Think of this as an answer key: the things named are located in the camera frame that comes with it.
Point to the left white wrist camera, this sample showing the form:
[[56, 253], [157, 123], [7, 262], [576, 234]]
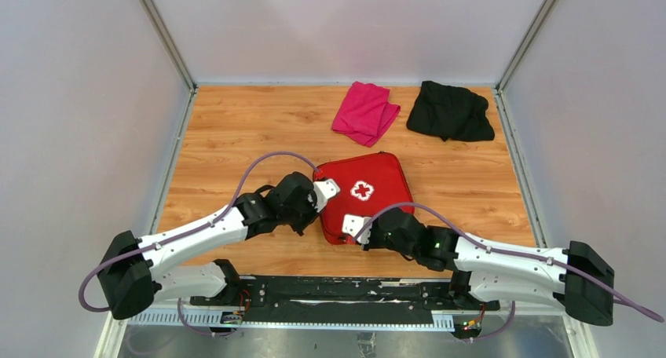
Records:
[[325, 190]]

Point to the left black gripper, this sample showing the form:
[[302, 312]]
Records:
[[312, 202]]

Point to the black folded cloth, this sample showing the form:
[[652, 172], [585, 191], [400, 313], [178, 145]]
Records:
[[450, 113]]

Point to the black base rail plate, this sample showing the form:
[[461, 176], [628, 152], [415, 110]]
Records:
[[342, 300]]

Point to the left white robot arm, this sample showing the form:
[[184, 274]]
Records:
[[138, 271]]

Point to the red black medicine kit case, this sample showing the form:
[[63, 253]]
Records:
[[367, 183]]

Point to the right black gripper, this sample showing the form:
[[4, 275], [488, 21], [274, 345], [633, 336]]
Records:
[[371, 242]]

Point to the pink folded cloth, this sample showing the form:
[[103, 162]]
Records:
[[365, 114]]

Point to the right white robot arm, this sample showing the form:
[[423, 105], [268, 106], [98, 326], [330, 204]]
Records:
[[575, 279]]

